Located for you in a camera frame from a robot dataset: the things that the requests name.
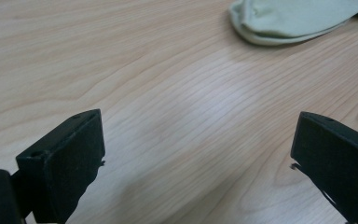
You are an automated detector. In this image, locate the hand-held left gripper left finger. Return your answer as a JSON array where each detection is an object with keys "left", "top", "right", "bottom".
[{"left": 14, "top": 108, "right": 106, "bottom": 224}]

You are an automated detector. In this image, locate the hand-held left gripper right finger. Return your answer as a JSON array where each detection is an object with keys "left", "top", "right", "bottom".
[{"left": 290, "top": 110, "right": 358, "bottom": 224}]

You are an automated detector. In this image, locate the pale green sock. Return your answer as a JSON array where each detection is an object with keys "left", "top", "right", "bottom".
[{"left": 228, "top": 0, "right": 358, "bottom": 47}]

